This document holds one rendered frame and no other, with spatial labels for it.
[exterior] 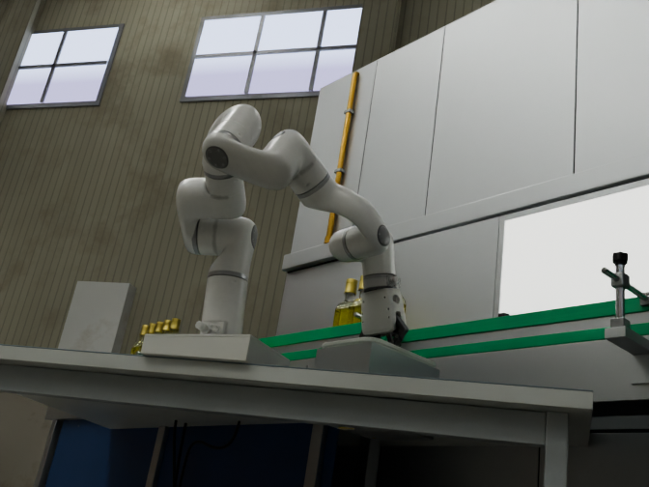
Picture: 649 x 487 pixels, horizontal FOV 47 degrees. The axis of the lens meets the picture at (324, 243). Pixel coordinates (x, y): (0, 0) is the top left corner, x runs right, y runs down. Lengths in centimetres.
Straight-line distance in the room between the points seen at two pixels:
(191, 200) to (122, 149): 515
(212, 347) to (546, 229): 90
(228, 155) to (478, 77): 114
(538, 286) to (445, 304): 29
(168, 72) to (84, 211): 146
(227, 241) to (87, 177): 518
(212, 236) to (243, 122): 32
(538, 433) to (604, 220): 64
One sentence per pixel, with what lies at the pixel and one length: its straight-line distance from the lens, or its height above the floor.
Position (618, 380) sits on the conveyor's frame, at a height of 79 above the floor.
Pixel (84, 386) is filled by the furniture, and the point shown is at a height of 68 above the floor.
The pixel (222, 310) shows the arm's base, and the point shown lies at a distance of 171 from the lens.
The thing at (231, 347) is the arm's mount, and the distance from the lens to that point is 159.
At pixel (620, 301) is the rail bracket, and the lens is 148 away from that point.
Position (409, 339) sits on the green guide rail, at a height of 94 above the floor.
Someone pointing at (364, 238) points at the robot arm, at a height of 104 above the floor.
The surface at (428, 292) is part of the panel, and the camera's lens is 215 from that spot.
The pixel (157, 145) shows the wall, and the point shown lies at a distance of 669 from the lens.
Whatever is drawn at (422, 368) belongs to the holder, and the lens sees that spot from 168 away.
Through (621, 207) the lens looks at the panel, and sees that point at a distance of 191.
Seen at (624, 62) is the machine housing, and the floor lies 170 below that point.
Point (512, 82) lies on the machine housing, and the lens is 235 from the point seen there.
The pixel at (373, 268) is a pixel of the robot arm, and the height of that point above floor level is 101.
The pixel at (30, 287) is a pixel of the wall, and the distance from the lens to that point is 670.
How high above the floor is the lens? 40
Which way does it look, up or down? 23 degrees up
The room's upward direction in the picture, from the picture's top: 9 degrees clockwise
